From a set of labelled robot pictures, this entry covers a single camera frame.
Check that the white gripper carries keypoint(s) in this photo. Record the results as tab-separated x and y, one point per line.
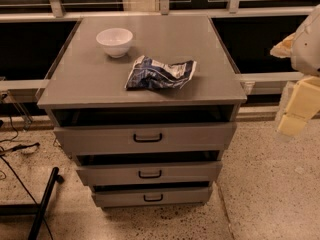
308	49

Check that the grey drawer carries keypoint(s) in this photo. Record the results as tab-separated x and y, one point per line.
150	197
133	174
145	138

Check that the grey drawer cabinet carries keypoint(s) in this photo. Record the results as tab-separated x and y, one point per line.
88	87

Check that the grey top drawer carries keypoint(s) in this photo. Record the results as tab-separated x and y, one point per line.
145	138

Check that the grey bottom drawer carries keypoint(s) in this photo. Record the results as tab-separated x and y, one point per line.
150	197

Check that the crumpled blue white bag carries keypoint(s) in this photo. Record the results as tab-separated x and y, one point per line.
150	74

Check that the white ceramic bowl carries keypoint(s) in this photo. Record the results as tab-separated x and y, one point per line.
115	42

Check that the black metal stand leg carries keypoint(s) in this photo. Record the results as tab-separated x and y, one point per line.
36	209

